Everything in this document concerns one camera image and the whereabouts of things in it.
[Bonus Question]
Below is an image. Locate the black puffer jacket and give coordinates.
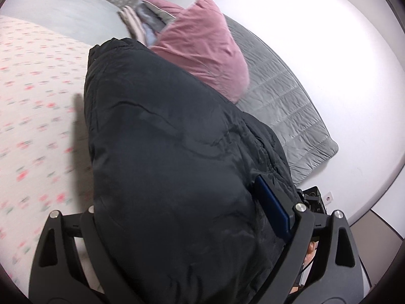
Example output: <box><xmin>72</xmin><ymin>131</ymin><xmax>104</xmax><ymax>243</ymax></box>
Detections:
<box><xmin>84</xmin><ymin>39</ymin><xmax>299</xmax><ymax>303</ymax></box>

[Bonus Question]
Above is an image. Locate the folded clothes stack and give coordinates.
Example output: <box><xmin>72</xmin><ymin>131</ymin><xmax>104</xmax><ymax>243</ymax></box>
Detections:
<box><xmin>118</xmin><ymin>0</ymin><xmax>175</xmax><ymax>47</ymax></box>

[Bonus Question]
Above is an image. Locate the person right hand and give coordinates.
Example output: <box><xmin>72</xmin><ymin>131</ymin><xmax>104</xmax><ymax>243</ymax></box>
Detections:
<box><xmin>290</xmin><ymin>242</ymin><xmax>318</xmax><ymax>294</ymax></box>

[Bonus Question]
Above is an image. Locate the grey quilted headboard cushion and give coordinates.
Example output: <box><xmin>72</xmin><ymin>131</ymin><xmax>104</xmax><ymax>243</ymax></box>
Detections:
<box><xmin>225</xmin><ymin>16</ymin><xmax>338</xmax><ymax>185</ymax></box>

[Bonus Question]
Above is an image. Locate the pink velvet pillow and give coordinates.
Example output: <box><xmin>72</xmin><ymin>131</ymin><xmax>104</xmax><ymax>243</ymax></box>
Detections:
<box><xmin>144</xmin><ymin>0</ymin><xmax>250</xmax><ymax>104</ymax></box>

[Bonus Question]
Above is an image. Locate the white cherry print bedsheet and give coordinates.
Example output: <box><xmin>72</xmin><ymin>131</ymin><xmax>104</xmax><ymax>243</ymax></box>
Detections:
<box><xmin>0</xmin><ymin>0</ymin><xmax>140</xmax><ymax>295</ymax></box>

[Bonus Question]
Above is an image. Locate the white wall socket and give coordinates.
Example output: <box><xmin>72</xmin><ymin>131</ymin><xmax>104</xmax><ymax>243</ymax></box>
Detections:
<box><xmin>322</xmin><ymin>192</ymin><xmax>334</xmax><ymax>206</ymax></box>

